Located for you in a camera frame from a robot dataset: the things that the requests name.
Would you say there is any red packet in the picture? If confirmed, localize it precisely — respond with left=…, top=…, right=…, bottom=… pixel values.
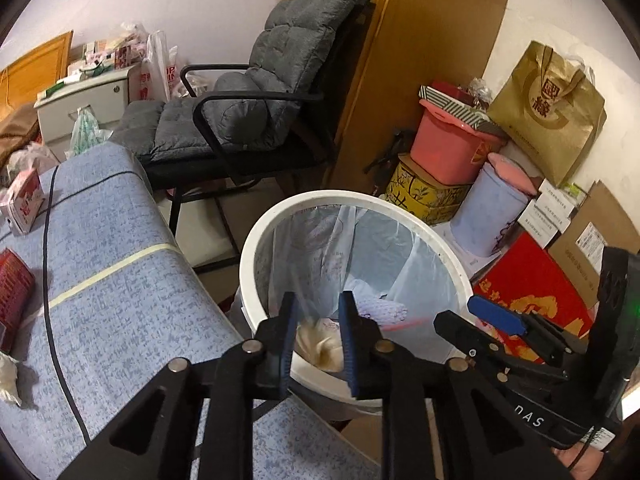
left=0, top=249, right=37, bottom=353

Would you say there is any white purple patterned packet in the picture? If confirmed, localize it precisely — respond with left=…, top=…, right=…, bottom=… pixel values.
left=345, top=277, right=408, bottom=328

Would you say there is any wooden headboard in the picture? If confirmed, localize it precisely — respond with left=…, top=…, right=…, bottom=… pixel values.
left=0, top=30, right=75, bottom=121

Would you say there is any yellow floral box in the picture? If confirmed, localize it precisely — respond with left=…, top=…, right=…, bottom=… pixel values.
left=385, top=152, right=483, bottom=226

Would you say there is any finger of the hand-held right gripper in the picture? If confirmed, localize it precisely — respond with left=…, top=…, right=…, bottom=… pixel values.
left=468, top=294, right=588, bottom=368
left=433, top=310, right=566, bottom=391

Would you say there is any light blue bucket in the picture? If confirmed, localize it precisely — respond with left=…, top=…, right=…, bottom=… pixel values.
left=450, top=162, right=531, bottom=258

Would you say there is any white plastic bag red print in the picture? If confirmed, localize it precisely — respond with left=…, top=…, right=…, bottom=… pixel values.
left=141, top=30, right=181, bottom=103

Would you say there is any wooden wardrobe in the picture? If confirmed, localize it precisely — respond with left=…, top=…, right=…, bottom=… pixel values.
left=280, top=0, right=518, bottom=196

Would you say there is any pink lid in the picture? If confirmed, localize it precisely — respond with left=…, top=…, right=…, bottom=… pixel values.
left=486, top=152, right=543, bottom=196

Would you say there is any person's right hand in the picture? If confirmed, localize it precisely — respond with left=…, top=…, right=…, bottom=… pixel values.
left=555, top=447, right=615, bottom=480

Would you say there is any black cable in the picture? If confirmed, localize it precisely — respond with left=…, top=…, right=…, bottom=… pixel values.
left=42, top=165, right=93, bottom=448

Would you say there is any white bedside cabinet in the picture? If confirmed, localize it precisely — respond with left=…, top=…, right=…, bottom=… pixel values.
left=34, top=62, right=141, bottom=161

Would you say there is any clear cellophane wrap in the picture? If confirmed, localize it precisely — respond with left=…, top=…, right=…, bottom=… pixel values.
left=465, top=77, right=493, bottom=108

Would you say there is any white tissue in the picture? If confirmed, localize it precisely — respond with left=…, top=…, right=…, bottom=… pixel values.
left=0, top=350, right=25, bottom=407
left=295, top=317, right=346, bottom=373

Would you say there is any clear plastic bag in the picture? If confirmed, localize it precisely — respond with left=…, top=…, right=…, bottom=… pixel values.
left=172, top=72, right=211, bottom=101

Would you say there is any red gift box gold print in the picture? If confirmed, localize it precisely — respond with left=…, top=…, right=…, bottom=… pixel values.
left=472, top=232, right=598, bottom=366

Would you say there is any white crumpled plastic bag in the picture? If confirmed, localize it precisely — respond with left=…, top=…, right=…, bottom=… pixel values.
left=5, top=142, right=61, bottom=181

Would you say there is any clear plastic bin liner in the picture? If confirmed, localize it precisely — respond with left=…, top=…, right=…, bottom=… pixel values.
left=267, top=200, right=451, bottom=366

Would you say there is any pink white carton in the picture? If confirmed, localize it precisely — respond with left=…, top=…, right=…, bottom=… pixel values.
left=0, top=167, right=46, bottom=236

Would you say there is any striped gift box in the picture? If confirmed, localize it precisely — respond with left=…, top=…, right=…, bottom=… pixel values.
left=417, top=80, right=508, bottom=138

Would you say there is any pink plastic tub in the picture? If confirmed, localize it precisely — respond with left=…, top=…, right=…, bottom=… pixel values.
left=410, top=99, right=501, bottom=186

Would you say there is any white labelled box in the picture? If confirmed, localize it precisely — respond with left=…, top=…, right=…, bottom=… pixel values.
left=537, top=180, right=583, bottom=211
left=517, top=217, right=566, bottom=250
left=525, top=197, right=576, bottom=228

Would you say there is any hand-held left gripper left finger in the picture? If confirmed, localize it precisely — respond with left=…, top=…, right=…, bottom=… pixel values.
left=57, top=291, right=301, bottom=480

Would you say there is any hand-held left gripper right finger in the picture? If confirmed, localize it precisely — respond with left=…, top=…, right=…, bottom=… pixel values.
left=339, top=290, right=576, bottom=480

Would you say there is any black office chair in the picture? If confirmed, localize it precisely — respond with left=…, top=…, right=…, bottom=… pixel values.
left=145, top=0, right=376, bottom=261

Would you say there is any brown cardboard box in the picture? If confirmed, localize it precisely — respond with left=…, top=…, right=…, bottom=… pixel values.
left=547, top=180, right=640, bottom=311

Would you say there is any brown blanket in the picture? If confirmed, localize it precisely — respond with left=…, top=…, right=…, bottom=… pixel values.
left=0, top=105, right=43, bottom=161

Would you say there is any gold paper bag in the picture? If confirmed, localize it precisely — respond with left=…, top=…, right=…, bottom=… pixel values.
left=486, top=40, right=608, bottom=188

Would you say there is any masking tape strip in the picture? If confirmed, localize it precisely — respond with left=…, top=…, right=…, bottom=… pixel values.
left=45, top=242, right=181, bottom=311

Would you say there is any pile of small packets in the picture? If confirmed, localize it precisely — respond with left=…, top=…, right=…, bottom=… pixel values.
left=67, top=22, right=151, bottom=81

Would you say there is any green plastic bag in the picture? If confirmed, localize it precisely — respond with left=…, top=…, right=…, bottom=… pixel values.
left=67, top=105, right=113, bottom=156

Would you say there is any grey quilted chair cushion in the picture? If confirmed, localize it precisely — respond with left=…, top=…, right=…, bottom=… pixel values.
left=107, top=0, right=361, bottom=163

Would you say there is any white round trash bin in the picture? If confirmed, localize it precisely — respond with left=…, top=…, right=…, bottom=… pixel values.
left=239, top=189, right=475, bottom=408

